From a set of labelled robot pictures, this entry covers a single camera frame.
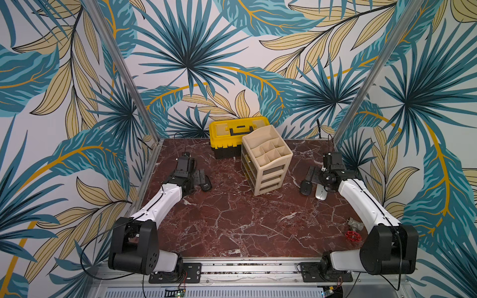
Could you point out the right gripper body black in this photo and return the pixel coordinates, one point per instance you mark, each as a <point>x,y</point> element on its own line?
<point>315,178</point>

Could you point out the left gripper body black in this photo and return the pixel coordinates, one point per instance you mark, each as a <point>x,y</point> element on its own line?
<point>195,178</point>

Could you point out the black computer mouse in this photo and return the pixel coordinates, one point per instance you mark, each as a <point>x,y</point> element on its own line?
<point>205,184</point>
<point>306,187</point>

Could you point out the white computer mouse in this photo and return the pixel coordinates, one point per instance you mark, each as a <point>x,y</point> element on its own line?
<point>321,193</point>

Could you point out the beige drawer organizer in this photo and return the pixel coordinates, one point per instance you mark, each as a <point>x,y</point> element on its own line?
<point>265,158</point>

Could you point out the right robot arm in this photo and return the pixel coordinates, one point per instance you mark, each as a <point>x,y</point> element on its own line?
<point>390,247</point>

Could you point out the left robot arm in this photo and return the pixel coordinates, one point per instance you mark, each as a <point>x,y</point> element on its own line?
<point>134,244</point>

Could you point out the yellow black toolbox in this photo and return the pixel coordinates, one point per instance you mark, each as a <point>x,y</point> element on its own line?
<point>226,135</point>

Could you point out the grey small object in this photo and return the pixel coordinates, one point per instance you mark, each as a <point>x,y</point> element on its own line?
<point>355,225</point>

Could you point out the red small object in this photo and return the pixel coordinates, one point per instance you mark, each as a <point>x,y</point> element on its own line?
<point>353,236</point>

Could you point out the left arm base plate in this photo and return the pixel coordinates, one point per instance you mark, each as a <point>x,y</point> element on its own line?
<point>188,273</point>

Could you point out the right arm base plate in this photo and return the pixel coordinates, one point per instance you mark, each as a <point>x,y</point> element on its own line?
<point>313,273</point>

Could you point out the aluminium front rail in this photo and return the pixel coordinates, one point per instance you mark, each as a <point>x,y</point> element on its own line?
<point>249,277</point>

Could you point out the right aluminium corner post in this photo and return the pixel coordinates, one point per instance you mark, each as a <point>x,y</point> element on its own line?
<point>411,10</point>

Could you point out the aluminium corner post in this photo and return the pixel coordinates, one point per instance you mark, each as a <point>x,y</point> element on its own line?
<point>102,26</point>
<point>411,10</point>

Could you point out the left aluminium corner post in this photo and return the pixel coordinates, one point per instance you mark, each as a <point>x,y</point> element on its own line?
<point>102,26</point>

